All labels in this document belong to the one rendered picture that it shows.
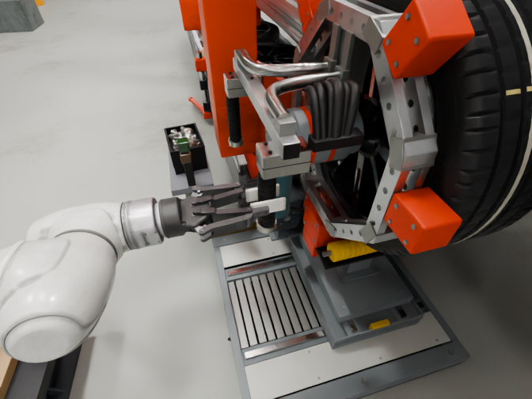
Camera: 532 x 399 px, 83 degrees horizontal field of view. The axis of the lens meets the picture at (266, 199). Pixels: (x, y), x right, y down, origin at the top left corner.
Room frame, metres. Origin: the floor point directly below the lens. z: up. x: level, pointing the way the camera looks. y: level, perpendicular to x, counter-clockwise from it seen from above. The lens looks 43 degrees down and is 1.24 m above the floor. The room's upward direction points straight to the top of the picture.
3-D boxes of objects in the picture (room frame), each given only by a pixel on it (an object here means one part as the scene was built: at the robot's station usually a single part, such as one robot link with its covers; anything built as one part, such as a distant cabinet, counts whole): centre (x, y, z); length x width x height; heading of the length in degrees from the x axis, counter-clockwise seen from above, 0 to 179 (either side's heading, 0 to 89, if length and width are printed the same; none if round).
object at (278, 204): (0.42, 0.00, 0.83); 0.07 x 0.01 x 0.03; 105
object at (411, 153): (0.67, -0.18, 0.85); 0.54 x 0.07 x 0.54; 16
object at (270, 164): (0.45, -0.03, 0.93); 0.09 x 0.05 x 0.05; 106
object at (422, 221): (0.36, -0.27, 0.85); 0.09 x 0.08 x 0.07; 16
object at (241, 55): (0.73, -0.04, 1.03); 0.19 x 0.18 x 0.11; 106
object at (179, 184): (1.12, 0.35, 0.44); 0.43 x 0.17 x 0.03; 16
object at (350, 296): (0.71, -0.35, 0.32); 0.40 x 0.30 x 0.28; 16
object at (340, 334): (0.71, -0.35, 0.13); 0.50 x 0.36 x 0.10; 16
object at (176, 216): (0.40, 0.15, 0.83); 0.09 x 0.08 x 0.07; 106
